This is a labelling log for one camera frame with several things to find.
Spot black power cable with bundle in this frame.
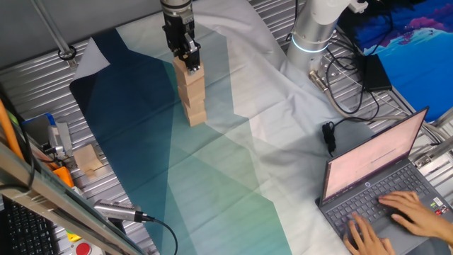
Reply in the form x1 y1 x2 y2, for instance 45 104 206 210
321 102 382 158

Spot orange pole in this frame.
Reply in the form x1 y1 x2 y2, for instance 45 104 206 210
0 98 24 160

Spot black power adapter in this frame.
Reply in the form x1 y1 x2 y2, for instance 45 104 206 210
360 54 393 93

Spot grey box red button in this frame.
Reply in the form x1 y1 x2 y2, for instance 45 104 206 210
70 240 95 255

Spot black ring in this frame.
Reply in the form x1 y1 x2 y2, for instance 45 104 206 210
58 45 78 62

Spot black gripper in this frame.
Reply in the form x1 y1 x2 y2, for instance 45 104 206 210
161 13 202 74

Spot person's right hand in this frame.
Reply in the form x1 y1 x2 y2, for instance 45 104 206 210
377 191 449 241

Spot blue printed poster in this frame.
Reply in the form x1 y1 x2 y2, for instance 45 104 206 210
338 0 453 123

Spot silver camera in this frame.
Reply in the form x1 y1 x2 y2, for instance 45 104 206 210
93 198 146 223

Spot aluminium frame bar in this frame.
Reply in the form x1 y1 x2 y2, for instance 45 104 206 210
0 141 146 255

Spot orange box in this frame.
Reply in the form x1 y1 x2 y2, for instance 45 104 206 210
52 166 75 188

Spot blue green white cloth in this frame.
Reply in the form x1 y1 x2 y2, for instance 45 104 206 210
69 0 376 255

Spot aluminium profile bracket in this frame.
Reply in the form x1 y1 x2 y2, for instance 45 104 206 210
413 134 453 171

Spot black keyboard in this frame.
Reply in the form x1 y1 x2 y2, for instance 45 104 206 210
0 198 59 255

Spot person's right forearm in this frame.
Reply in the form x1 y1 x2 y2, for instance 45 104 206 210
440 218 453 249

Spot black camera cable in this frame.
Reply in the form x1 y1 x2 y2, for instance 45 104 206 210
141 214 179 255

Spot person's left hand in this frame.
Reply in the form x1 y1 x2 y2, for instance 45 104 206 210
342 212 396 255

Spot grey metal pole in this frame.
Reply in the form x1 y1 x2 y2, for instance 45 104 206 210
30 0 79 68

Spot grey laptop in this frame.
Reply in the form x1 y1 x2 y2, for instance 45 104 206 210
314 106 453 255

